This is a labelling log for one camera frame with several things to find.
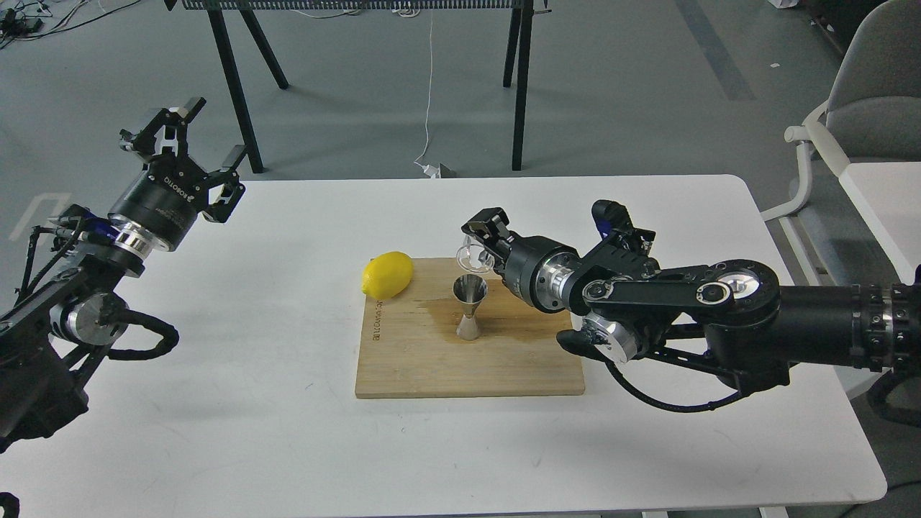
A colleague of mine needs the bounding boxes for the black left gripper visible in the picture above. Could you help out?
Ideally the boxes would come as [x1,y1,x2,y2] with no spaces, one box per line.
[108,97,248,250]

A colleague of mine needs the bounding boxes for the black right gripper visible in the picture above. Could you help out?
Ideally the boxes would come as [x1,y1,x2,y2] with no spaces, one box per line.
[463,207,580,314]

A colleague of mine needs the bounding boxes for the small clear glass cup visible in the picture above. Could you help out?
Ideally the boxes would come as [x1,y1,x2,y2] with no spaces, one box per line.
[456,235,496,274]

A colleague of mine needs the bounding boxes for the steel double jigger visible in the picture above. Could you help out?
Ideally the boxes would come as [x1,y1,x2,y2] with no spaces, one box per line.
[452,274,488,341]

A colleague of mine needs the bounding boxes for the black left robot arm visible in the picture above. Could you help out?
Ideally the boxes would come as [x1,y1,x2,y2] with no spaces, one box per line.
[1,97,247,450]

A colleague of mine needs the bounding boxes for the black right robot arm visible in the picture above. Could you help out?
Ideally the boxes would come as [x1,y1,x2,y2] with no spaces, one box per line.
[463,200,920,427]

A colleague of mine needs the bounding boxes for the yellow lemon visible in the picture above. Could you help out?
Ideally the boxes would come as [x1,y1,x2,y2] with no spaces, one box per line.
[360,250,414,301]

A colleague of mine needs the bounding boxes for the bamboo cutting board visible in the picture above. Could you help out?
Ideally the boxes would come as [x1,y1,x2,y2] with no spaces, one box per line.
[354,258,586,399]

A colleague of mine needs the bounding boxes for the grey office chair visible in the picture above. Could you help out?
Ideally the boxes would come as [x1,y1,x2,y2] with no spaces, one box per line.
[761,0,921,324]

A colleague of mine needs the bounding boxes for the white power cable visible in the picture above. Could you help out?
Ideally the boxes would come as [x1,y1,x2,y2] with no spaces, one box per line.
[414,7,457,179]

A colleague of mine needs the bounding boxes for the black metal table frame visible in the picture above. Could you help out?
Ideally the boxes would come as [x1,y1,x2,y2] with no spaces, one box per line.
[165,1,552,174]

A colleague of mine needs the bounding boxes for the black floor cables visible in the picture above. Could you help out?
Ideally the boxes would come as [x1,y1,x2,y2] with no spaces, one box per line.
[0,0,145,53]

